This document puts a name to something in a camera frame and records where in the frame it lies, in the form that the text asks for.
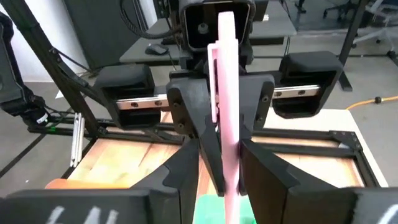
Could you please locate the black table leg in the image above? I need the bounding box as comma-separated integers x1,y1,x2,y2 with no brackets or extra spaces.
337,0,373,93

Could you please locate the yellow extension cable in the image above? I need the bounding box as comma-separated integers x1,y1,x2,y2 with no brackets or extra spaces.
346,95,398,110

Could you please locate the silver metal bracket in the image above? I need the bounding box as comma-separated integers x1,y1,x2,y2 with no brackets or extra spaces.
70,111,86,168

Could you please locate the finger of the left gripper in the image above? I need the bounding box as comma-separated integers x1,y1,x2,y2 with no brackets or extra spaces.
166,77,225,197
238,73,276,142

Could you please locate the white office chair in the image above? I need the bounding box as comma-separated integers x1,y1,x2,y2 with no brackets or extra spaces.
353,0,398,62

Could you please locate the green translucent plastic tray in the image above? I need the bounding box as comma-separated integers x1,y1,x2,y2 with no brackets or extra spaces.
193,194,258,224

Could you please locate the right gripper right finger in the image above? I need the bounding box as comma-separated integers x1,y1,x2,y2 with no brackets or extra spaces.
241,139,398,224

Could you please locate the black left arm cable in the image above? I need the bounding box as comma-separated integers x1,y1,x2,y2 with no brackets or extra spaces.
119,0,181,40

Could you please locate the black aluminium table frame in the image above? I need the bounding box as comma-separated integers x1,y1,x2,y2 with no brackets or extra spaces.
0,0,382,187

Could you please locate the dark grey cabinet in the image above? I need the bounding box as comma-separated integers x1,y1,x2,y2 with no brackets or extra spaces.
63,0,142,70

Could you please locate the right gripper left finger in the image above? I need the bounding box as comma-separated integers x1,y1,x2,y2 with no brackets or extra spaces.
0,139,200,224

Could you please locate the orange translucent plastic tray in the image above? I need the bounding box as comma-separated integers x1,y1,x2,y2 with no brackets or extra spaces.
45,178,133,190

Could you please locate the black computer mouse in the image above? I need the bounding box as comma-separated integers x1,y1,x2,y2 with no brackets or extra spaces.
145,43,170,56

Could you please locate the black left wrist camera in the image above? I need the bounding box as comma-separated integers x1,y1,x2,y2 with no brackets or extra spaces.
179,0,253,52

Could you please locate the white marker with yellow cap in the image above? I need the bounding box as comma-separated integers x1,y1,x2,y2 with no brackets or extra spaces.
207,11,242,224

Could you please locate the black equipment unit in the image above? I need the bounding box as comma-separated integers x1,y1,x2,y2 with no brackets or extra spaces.
0,12,50,128

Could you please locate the grey desk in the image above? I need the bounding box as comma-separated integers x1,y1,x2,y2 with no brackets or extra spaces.
119,0,298,65

